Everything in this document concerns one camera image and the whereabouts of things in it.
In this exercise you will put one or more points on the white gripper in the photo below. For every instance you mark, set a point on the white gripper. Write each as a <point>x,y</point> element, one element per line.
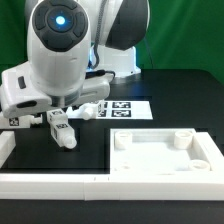
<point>19,97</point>

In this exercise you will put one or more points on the white square table top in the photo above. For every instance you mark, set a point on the white square table top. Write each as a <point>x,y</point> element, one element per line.
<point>156,151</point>

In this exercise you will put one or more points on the white U-shaped fence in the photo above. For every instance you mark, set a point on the white U-shaped fence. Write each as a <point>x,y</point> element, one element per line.
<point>184,185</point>

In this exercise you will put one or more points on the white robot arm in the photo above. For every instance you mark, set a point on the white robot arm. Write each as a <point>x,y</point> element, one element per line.
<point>60,36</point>

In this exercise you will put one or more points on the white marker sheet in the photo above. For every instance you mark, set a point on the white marker sheet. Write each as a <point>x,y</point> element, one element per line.
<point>119,110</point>

